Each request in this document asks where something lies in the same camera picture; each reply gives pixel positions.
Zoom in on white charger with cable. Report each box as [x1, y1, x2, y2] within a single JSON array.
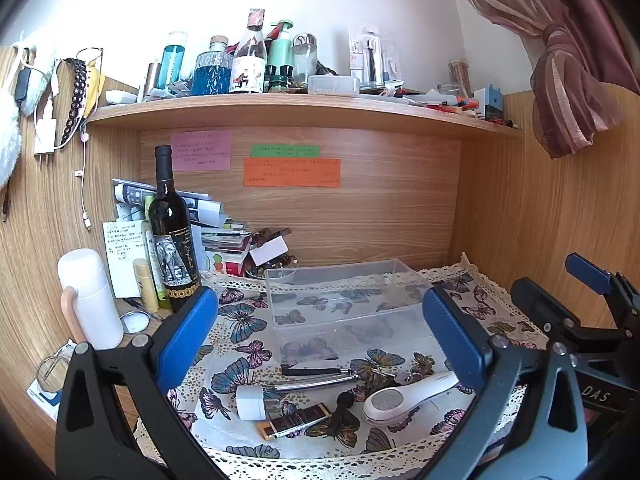
[[32, 90, 92, 232]]

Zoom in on small round mirror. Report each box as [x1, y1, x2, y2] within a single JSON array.
[[120, 310, 151, 335]]

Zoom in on yellow lip balm tube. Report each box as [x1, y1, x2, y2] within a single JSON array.
[[132, 258, 160, 313]]

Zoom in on clear sake bottle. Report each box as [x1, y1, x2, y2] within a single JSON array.
[[230, 9, 267, 93]]

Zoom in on green pump bottle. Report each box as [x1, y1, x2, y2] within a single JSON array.
[[265, 20, 293, 93]]

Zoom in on butterfly print lace tablecloth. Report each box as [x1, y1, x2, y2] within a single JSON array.
[[168, 260, 547, 479]]

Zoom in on white mug with handle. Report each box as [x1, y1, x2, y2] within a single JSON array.
[[58, 248, 124, 350]]

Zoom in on clear plastic storage box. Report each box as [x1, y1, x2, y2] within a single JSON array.
[[265, 259, 432, 366]]

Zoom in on clear plastic packaged item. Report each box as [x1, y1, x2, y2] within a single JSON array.
[[348, 24, 384, 89]]

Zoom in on green paper note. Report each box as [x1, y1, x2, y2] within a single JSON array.
[[250, 144, 321, 158]]

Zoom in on pink paper note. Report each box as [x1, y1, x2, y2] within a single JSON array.
[[170, 130, 231, 172]]

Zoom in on dark wine bottle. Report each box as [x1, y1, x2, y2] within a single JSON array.
[[149, 145, 201, 312]]

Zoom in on blue glass bottle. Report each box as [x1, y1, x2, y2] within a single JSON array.
[[191, 35, 233, 96]]

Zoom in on glass jar with clip lid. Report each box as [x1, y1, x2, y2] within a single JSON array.
[[292, 34, 318, 87]]

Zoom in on orange paper note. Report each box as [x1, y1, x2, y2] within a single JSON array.
[[243, 157, 342, 188]]

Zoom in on silver metal flask tool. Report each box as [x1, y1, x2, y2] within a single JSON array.
[[271, 365, 396, 394]]

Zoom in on striped pink curtain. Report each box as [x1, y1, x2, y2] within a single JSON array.
[[466, 0, 639, 158]]

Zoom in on white paper note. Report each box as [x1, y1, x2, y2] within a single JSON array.
[[103, 220, 146, 298]]

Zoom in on wooden shelf board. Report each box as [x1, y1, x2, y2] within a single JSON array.
[[90, 93, 524, 139]]

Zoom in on stack of books and papers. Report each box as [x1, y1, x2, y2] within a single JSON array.
[[112, 178, 252, 276]]

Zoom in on brown striped rectangular case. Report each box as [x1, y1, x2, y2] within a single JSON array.
[[256, 403, 332, 440]]

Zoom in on tall blue tube bottle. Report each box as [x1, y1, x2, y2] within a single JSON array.
[[156, 32, 186, 89]]

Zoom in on white card box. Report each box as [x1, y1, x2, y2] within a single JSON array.
[[250, 235, 288, 266]]

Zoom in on black beaded strap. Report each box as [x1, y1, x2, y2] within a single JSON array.
[[58, 57, 88, 149]]

